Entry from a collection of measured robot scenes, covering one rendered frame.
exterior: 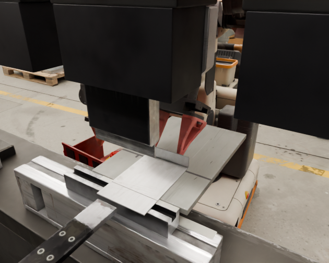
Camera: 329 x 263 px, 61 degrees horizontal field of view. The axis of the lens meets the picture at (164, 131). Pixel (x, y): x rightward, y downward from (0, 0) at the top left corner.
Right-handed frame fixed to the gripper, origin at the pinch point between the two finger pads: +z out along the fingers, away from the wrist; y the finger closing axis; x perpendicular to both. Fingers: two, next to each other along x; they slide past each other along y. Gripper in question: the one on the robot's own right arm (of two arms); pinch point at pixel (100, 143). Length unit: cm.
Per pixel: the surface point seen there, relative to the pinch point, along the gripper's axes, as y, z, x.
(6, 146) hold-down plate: 29.4, -2.9, -3.3
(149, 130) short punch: 39, -23, 48
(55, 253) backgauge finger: 47, -9, 44
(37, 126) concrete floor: -96, 58, -192
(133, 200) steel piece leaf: 36, -12, 45
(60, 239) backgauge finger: 46, -9, 43
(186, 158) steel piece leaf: 25, -16, 46
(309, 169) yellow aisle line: -176, 35, 52
